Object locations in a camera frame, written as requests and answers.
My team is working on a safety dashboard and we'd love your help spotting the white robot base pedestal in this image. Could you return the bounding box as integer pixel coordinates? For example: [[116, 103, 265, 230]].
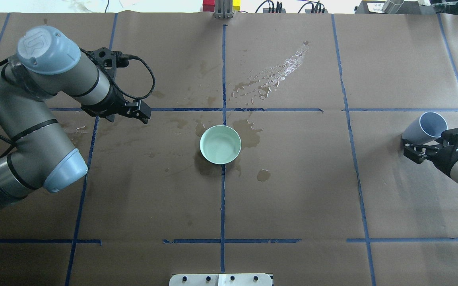
[[169, 273, 274, 286]]

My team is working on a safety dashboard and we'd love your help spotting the metal cup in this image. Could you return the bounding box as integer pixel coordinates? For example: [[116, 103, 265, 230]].
[[382, 0, 404, 14]]

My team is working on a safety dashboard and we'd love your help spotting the red cube block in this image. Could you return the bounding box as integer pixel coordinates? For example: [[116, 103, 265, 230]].
[[202, 0, 215, 12]]

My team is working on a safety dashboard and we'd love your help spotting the black box under cup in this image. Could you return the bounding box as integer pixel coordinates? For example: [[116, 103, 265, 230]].
[[354, 0, 437, 15]]

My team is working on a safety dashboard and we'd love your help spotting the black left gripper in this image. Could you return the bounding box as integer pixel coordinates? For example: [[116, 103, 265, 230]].
[[80, 47, 151, 124]]

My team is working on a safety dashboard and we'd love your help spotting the yellow cube block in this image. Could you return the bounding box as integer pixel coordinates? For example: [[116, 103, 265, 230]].
[[232, 0, 241, 11]]

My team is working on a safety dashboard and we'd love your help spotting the blue-grey plastic cup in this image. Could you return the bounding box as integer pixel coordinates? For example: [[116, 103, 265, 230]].
[[401, 112, 448, 144]]

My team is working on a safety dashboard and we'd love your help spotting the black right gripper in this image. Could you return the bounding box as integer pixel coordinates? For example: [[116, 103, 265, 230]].
[[402, 128, 458, 176]]

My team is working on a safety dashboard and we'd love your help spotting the light green bowl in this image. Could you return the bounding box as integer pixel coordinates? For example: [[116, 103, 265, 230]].
[[200, 125, 242, 165]]

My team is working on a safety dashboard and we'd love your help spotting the aluminium frame post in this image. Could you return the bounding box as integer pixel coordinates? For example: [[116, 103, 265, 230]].
[[213, 0, 235, 19]]

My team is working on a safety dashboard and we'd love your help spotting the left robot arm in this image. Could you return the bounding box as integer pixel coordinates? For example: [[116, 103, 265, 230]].
[[0, 25, 151, 210]]

